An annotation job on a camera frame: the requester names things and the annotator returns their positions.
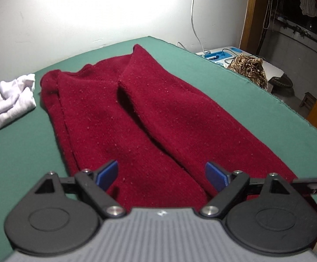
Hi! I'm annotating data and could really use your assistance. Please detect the white power cable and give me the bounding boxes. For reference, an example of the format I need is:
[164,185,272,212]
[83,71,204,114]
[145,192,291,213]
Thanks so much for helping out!
[176,0,212,58]

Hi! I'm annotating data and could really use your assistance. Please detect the blue pen tray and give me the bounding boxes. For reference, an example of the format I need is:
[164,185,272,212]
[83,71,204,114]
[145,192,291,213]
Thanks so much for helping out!
[202,48,234,67]

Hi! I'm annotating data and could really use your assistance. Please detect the white folded garment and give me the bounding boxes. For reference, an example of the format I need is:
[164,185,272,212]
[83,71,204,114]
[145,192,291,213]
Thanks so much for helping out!
[0,73,37,138]

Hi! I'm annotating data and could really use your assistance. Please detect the green felt table cover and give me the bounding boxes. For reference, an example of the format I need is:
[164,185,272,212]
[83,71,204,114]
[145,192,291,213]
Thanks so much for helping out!
[0,35,317,262]

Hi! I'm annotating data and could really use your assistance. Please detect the dark red knitted sweater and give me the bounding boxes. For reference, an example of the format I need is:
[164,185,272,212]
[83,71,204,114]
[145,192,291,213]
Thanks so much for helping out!
[40,44,298,210]

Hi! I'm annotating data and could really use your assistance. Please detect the black shoe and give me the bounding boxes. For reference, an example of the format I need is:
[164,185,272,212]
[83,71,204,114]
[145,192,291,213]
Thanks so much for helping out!
[268,74,294,89]

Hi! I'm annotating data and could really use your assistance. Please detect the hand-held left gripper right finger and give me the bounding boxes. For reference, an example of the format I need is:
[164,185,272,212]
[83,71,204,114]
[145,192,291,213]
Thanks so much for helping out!
[199,161,293,220]

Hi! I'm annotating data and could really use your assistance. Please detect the wooden door frame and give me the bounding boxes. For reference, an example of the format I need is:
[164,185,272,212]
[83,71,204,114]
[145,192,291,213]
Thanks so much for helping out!
[239,0,260,55]

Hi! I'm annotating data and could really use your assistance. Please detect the tiger print cloth bag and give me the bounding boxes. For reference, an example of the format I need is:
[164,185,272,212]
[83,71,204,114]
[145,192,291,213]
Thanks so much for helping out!
[226,55,269,91]

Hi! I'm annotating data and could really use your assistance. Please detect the small wooden stool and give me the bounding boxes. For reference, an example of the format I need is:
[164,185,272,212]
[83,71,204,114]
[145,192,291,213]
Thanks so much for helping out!
[300,92,317,108]

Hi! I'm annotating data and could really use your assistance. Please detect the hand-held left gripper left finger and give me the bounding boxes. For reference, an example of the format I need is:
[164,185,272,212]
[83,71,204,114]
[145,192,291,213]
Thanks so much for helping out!
[34,160,126,220]

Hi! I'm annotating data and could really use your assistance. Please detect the white side table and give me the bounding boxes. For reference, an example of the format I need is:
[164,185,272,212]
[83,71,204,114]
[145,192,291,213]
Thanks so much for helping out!
[195,46,284,86]

